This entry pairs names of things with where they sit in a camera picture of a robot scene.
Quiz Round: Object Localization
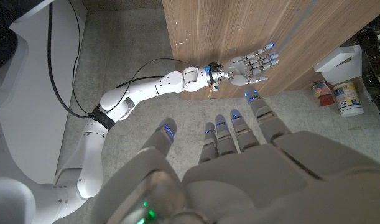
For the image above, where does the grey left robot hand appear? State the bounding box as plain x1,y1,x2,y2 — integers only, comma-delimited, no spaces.
91,88,380,224

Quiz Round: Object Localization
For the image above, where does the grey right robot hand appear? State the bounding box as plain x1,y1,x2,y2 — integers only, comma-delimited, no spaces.
222,42,279,86

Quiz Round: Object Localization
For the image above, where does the white rectangular device box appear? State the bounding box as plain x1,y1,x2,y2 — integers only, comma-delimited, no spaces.
313,45,363,85

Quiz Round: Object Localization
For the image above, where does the white wipes canister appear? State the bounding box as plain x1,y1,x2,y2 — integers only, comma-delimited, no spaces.
331,81,364,118

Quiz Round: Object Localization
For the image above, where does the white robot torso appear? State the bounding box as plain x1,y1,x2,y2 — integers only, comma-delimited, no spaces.
0,0,88,185

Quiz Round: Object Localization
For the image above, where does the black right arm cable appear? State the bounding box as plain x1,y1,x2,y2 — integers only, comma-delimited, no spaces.
46,0,215,121

